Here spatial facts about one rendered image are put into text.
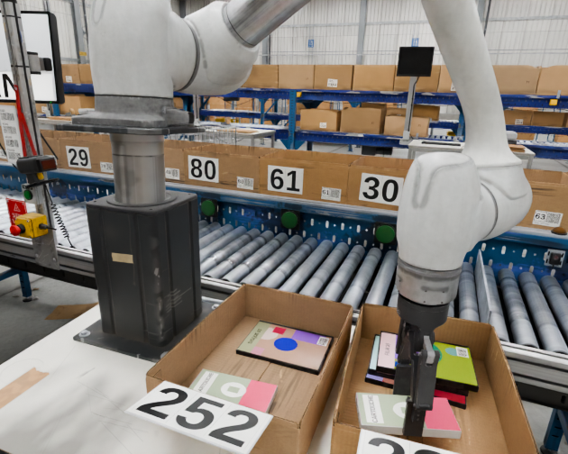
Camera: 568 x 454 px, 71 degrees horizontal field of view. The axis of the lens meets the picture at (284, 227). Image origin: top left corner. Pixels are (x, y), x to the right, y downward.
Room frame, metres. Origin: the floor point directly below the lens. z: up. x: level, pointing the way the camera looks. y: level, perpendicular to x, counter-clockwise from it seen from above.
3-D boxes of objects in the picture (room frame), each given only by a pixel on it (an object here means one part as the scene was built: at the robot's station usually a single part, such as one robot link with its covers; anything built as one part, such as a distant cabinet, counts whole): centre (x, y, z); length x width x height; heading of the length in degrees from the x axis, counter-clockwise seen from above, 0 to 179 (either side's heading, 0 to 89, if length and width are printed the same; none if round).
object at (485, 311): (1.10, -0.60, 0.76); 0.46 x 0.01 x 0.09; 159
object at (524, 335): (1.06, -0.70, 0.72); 0.52 x 0.05 x 0.05; 159
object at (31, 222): (1.31, 0.86, 0.84); 0.15 x 0.09 x 0.07; 69
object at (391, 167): (1.63, -0.48, 0.96); 0.39 x 0.29 x 0.17; 69
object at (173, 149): (2.06, 0.61, 0.97); 0.39 x 0.29 x 0.17; 69
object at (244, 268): (1.37, 0.09, 0.72); 0.52 x 0.05 x 0.05; 159
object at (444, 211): (0.56, -0.23, 1.16); 0.13 x 0.11 x 0.16; 129
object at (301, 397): (0.69, 0.03, 0.80); 0.38 x 0.28 x 0.10; 159
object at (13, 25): (1.38, 0.87, 1.11); 0.12 x 0.05 x 0.88; 69
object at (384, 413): (0.55, -0.22, 0.79); 0.16 x 0.07 x 0.02; 87
